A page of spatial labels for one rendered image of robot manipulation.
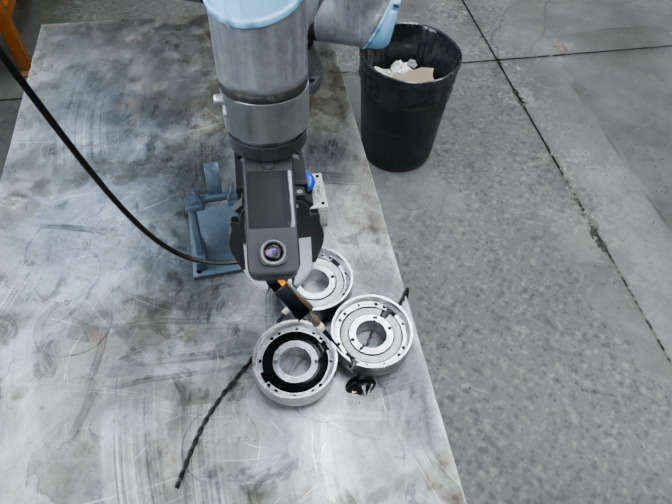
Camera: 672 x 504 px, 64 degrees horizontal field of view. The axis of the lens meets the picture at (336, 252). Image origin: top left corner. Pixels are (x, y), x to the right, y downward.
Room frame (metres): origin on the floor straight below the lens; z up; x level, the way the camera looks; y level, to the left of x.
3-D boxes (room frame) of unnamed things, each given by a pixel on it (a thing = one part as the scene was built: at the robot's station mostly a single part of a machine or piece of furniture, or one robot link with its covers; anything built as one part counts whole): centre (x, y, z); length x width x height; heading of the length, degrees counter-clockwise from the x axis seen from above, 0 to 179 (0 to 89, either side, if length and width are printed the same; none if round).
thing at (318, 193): (0.55, 0.06, 0.82); 0.08 x 0.07 x 0.05; 12
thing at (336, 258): (0.40, 0.03, 0.82); 0.10 x 0.10 x 0.04
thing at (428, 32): (1.57, -0.21, 0.21); 0.34 x 0.34 x 0.43
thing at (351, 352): (0.32, -0.05, 0.82); 0.08 x 0.08 x 0.02
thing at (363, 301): (0.32, -0.05, 0.82); 0.10 x 0.10 x 0.04
